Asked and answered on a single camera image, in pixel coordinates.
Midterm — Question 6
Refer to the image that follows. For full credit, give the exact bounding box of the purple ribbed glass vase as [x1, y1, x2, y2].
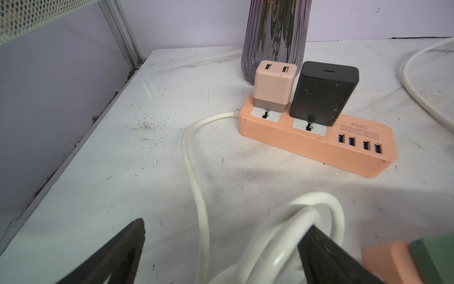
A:
[241, 0, 312, 85]

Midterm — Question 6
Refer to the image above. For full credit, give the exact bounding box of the pink power strip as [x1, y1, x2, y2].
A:
[239, 97, 398, 178]
[362, 242, 423, 284]

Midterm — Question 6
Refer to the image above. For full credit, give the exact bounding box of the pink usb charger plug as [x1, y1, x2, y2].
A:
[253, 60, 297, 112]

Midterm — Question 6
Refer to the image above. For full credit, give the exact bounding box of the black charger plug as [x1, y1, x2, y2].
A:
[290, 61, 359, 127]

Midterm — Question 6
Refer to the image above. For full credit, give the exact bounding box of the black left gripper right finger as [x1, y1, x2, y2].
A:
[297, 226, 382, 284]

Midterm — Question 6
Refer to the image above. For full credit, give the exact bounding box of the white cable of pink strip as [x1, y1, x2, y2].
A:
[181, 111, 345, 284]

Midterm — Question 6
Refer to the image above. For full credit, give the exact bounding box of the pink power strip front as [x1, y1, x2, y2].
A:
[362, 242, 423, 284]

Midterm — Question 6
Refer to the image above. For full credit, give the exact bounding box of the white mesh wall shelf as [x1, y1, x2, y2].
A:
[1, 0, 96, 46]

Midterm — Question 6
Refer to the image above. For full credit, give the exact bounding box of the green charger plug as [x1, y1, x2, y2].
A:
[409, 233, 454, 284]

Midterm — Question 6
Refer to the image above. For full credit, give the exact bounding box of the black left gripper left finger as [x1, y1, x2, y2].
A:
[58, 218, 145, 284]

